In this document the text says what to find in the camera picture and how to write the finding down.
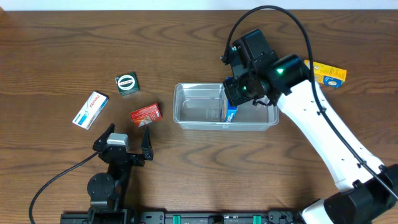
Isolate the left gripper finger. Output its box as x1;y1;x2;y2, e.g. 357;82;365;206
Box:
93;123;115;152
141;127;154;161

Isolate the clear plastic container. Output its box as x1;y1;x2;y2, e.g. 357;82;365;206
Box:
173;83;279;131

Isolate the yellow Woods box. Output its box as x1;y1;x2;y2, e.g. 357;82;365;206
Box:
313;62;347;88

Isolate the blue Kool Fever box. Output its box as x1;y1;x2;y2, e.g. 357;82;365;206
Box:
220;91;238;123

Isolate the green Zam-Buk box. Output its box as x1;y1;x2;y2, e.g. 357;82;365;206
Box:
115;72;140;96

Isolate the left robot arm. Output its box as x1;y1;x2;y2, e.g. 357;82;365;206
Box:
87;124;154;224

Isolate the red ActiFast box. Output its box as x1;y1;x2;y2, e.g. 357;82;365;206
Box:
130;103;162;127

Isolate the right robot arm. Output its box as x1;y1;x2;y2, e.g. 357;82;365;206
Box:
223;50;397;223

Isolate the white Panadol box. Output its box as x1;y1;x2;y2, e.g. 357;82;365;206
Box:
72;91;109;130

